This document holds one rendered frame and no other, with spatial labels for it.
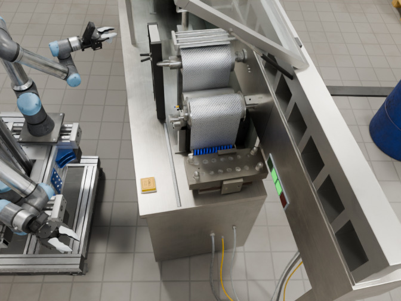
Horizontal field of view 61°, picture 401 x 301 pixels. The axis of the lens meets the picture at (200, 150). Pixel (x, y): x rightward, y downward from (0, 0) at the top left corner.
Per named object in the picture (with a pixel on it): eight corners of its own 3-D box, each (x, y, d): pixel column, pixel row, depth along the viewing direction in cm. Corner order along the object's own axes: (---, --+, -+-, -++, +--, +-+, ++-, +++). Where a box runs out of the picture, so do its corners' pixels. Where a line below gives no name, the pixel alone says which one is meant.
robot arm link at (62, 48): (51, 52, 189) (46, 39, 182) (71, 47, 192) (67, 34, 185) (54, 61, 185) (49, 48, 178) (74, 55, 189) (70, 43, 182)
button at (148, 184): (140, 180, 178) (140, 178, 176) (154, 178, 179) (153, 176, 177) (142, 192, 174) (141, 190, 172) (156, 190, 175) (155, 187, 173)
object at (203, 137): (190, 150, 175) (191, 128, 160) (234, 144, 179) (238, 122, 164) (190, 150, 175) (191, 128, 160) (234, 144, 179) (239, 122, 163)
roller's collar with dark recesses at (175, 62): (168, 63, 170) (167, 53, 164) (180, 62, 170) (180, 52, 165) (170, 72, 166) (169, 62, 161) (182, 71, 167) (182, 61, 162)
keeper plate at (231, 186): (220, 190, 175) (222, 180, 166) (238, 188, 177) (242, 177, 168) (221, 195, 174) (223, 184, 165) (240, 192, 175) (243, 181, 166)
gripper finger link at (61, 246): (74, 255, 126) (56, 242, 129) (71, 248, 122) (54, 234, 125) (68, 262, 125) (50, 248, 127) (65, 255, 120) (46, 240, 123)
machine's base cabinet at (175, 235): (127, 38, 378) (116, -41, 307) (185, 33, 388) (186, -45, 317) (155, 266, 241) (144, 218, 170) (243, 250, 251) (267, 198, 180)
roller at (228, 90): (181, 103, 180) (181, 87, 170) (228, 98, 184) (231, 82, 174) (185, 120, 174) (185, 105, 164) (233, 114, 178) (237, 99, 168)
